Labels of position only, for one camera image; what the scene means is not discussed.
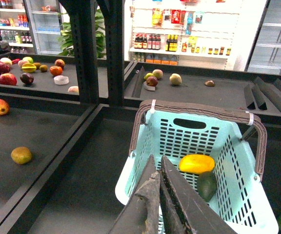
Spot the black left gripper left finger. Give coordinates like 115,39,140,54
109,155,161,234

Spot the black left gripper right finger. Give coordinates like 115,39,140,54
160,156,235,234

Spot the dark green avocado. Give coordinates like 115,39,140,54
197,172,217,202

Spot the yellow mango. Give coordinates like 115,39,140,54
179,154,215,175

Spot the light blue plastic basket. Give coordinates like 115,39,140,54
115,110,279,234

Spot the brown basket handle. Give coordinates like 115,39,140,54
129,99,267,180

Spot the brown fruit on tray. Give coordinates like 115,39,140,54
204,80,215,87

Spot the beige round pear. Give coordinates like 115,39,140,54
169,73,182,86

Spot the dark red fruit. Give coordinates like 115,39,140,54
146,76,158,87

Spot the green brown kiwi fruit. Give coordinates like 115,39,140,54
11,146,33,165

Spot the black triangular divider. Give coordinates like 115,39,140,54
244,84,267,110

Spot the white round container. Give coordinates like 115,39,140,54
54,75,69,85

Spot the orange tangerine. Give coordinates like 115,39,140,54
50,66,63,77

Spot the white sauce bottle shelf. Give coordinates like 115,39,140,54
124,0,243,70

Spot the dark purple plum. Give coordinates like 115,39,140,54
20,73,34,85

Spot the yellow star fruit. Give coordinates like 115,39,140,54
21,63,37,73

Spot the green potted plant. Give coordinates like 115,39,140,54
58,7,106,59

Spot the red apple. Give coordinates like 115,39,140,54
0,73,17,86

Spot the black shelf post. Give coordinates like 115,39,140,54
59,0,125,107

